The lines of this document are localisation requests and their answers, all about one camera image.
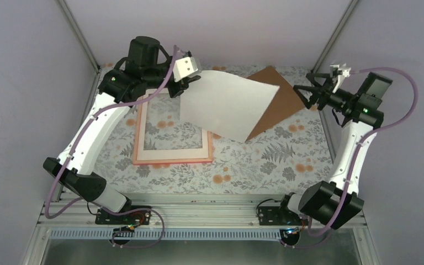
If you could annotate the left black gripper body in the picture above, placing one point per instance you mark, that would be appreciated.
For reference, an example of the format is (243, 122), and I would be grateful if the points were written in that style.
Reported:
(174, 92)

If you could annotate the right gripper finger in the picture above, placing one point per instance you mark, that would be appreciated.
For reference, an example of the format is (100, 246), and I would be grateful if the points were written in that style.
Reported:
(321, 80)
(309, 95)

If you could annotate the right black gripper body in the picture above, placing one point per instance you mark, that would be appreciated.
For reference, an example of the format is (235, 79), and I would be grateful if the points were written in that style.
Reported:
(326, 91)

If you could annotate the brown backing board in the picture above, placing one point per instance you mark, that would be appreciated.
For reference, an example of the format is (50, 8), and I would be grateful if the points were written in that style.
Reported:
(284, 104)

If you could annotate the pink wooden picture frame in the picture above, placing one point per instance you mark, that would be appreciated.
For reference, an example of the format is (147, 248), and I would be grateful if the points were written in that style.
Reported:
(171, 159)

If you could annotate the volcano landscape photo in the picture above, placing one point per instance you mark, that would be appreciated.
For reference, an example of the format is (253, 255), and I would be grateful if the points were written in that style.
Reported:
(226, 104)

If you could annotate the white mat board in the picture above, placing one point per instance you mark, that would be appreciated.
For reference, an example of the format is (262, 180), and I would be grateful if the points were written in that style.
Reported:
(168, 155)

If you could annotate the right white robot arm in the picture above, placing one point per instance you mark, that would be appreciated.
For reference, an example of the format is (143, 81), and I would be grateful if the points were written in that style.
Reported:
(336, 201)

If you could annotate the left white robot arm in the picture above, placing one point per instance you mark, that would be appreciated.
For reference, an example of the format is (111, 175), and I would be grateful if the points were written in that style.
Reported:
(135, 79)

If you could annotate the floral patterned table mat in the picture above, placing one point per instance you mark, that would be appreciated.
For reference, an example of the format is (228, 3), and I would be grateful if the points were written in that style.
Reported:
(289, 157)

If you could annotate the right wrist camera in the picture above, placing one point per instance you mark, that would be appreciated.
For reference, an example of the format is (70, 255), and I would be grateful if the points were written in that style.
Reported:
(338, 73)

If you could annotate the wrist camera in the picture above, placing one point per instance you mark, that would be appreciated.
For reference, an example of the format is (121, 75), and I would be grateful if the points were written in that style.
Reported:
(186, 66)
(338, 73)

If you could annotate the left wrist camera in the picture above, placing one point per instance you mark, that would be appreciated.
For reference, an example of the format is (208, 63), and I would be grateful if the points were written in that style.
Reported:
(186, 66)

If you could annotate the right aluminium corner post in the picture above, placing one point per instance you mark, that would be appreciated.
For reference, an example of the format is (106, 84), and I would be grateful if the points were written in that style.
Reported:
(351, 7)

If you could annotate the aluminium corner post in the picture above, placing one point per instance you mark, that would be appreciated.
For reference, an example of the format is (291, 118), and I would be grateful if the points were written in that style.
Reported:
(351, 7)
(78, 33)

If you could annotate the left aluminium corner post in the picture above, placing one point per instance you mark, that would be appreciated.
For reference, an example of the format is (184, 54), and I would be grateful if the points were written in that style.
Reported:
(78, 33)

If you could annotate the aluminium rail beam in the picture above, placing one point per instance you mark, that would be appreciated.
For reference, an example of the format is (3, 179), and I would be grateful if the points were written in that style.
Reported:
(215, 211)

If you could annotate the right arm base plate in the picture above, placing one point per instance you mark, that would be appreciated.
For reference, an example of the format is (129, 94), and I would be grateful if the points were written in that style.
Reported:
(277, 216)

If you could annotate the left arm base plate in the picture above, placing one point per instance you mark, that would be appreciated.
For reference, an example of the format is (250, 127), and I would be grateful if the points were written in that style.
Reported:
(140, 217)

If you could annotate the slotted cable duct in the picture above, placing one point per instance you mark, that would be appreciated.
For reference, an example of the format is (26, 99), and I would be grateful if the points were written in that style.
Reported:
(100, 233)

